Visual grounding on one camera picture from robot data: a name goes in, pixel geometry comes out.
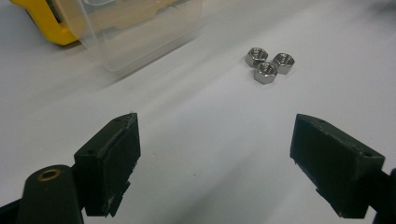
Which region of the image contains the clear plastic drawer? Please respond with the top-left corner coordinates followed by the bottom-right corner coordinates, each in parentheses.
top-left (76, 0), bottom-right (204, 73)

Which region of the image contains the steel hex nut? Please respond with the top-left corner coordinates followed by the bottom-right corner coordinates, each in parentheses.
top-left (245, 47), bottom-right (269, 68)
top-left (253, 61), bottom-right (278, 85)
top-left (271, 52), bottom-right (296, 76)

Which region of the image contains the yellow and black organizer case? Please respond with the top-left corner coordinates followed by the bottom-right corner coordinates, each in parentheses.
top-left (8, 0), bottom-right (87, 47)

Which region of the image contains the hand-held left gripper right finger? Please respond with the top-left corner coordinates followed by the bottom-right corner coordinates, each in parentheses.
top-left (290, 113), bottom-right (386, 219)

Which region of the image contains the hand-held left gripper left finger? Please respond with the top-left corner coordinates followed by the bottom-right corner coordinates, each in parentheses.
top-left (73, 112), bottom-right (142, 217)

